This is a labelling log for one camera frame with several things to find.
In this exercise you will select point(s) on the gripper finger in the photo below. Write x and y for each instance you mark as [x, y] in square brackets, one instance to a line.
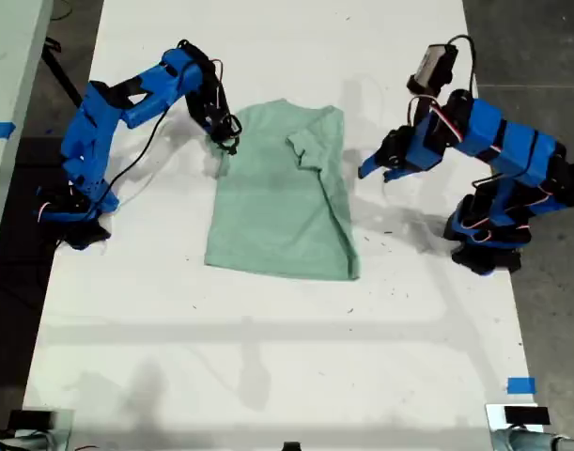
[376, 162]
[401, 172]

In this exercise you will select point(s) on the pale green T-shirt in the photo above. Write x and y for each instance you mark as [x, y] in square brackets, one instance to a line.
[277, 211]

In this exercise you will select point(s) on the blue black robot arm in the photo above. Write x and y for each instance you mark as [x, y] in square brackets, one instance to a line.
[516, 145]
[94, 131]

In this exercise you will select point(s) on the black stand leg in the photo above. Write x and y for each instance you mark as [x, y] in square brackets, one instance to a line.
[61, 75]

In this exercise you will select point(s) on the pale side table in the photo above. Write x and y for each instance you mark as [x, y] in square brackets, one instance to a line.
[14, 56]

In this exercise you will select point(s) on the short blue tape strip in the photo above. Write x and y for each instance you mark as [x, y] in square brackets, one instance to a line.
[521, 385]

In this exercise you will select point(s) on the small black box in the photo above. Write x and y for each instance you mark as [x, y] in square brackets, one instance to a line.
[30, 418]
[526, 415]

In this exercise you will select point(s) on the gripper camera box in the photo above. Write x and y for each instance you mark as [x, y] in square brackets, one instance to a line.
[231, 126]
[432, 66]

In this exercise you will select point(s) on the camera black stalk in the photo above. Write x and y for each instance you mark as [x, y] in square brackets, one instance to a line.
[425, 96]
[230, 150]

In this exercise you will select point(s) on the small black mount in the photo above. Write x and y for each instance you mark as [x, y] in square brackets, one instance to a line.
[291, 446]

